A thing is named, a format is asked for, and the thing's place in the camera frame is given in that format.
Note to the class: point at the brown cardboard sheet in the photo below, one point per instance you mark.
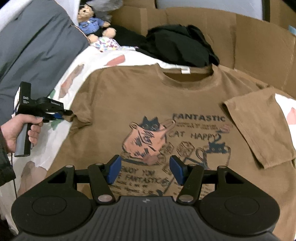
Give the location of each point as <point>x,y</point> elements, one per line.
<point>254,46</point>

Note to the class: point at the white bear print blanket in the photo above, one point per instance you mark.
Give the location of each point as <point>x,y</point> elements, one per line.
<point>92,62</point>

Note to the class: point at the grey padded duvet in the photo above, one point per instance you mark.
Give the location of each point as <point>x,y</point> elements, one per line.
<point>39,39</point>

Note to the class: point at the clear plastic bag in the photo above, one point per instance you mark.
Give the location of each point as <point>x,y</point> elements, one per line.
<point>106,4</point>

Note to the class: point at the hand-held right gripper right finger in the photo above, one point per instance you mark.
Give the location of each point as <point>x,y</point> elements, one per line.
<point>175,170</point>

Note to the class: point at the crumpled black clothes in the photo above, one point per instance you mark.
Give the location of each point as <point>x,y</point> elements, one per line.
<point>175,44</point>

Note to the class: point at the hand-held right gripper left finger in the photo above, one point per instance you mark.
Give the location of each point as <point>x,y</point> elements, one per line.
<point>115,169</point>

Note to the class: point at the colourful patterned cloth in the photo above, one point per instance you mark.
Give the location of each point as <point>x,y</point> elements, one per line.
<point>106,44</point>

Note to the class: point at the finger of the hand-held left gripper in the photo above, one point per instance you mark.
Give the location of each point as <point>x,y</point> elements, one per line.
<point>67,112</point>

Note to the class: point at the brown printed t-shirt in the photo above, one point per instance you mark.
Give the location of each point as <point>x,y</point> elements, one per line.
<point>138,97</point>

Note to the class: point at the person's left hand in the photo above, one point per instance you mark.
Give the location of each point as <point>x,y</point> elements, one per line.
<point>13,132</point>

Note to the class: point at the teddy bear in blue shirt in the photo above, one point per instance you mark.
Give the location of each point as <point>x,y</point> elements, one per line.
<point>90,23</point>

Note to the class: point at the white curtain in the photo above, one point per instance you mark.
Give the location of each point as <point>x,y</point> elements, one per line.
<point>25,9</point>

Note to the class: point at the flat black cloth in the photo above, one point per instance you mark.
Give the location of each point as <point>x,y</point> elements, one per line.
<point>129,37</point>

